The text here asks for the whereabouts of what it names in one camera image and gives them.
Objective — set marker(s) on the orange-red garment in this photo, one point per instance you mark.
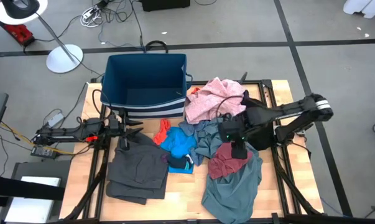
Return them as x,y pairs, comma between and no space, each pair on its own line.
163,132

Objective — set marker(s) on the black cabinet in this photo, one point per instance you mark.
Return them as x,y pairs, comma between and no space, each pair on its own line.
41,168

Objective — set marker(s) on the grey power adapter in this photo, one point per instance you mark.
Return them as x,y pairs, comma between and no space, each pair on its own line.
55,119

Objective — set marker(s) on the maroon garment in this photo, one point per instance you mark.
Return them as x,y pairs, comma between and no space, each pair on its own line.
224,165

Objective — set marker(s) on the pink knit garment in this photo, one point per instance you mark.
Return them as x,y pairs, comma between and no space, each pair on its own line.
212,99

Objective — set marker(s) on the black box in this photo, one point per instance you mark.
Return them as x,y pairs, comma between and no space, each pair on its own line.
165,4

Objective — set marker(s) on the navy white-striped fabric bin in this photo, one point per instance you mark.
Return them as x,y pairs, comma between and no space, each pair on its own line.
143,77

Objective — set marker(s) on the black power adapter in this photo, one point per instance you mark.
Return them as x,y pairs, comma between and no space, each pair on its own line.
44,152

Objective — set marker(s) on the slate blue garment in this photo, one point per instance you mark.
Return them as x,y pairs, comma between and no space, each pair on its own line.
206,137

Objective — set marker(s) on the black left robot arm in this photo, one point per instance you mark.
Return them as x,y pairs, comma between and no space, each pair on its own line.
66,133

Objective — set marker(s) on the black beam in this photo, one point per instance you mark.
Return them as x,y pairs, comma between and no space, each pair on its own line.
25,188

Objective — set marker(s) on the white power strip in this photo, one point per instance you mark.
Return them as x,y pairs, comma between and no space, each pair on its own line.
90,13

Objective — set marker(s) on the dark grey folded garment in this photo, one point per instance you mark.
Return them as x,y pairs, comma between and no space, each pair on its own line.
137,171

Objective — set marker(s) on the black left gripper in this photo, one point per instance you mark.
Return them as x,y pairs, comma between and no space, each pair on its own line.
115,126

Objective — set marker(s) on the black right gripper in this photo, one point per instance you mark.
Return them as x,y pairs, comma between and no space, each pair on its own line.
234,129

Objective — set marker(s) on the white panel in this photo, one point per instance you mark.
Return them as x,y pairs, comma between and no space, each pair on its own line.
31,211

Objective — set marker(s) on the large black garment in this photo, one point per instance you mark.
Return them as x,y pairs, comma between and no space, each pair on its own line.
262,141

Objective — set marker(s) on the dark sock with teal trim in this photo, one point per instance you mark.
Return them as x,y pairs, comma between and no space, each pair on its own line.
178,162

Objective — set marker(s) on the large teal-grey shirt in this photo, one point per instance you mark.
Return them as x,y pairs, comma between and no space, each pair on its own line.
234,196

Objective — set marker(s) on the small red cloth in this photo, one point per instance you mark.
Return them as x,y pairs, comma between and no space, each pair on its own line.
195,90

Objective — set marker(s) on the red tag on left wrist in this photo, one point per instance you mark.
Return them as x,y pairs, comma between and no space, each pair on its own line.
92,138

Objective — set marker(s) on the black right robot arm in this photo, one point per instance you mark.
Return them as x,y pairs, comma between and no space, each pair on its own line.
293,109

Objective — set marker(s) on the black aluminium table frame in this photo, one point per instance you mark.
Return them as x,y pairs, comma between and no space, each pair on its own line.
305,220

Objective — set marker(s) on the bright blue garment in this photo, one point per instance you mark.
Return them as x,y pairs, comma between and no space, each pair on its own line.
178,143

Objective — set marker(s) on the white floor lamp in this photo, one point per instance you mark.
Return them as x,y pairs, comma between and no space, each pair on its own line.
64,59

